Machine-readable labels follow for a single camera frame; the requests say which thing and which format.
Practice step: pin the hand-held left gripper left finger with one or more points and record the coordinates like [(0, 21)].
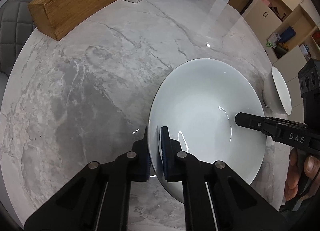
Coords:
[(142, 161)]

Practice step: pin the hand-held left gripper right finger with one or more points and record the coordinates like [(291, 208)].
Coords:
[(165, 153)]

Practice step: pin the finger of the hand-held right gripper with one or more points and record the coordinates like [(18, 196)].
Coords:
[(252, 122)]

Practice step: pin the small white bowl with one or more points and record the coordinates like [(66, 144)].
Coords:
[(281, 88)]

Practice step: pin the large white bowl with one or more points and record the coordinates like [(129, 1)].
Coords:
[(205, 111)]

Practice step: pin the person's right hand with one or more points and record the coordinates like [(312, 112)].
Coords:
[(290, 178)]

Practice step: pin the blue bag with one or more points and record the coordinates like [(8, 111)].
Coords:
[(287, 34)]

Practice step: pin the white shopping bag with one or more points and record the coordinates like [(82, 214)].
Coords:
[(271, 39)]

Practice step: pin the wooden tissue box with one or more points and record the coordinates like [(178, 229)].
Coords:
[(70, 6)]

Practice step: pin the grey quilted chair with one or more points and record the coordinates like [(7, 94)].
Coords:
[(12, 21)]

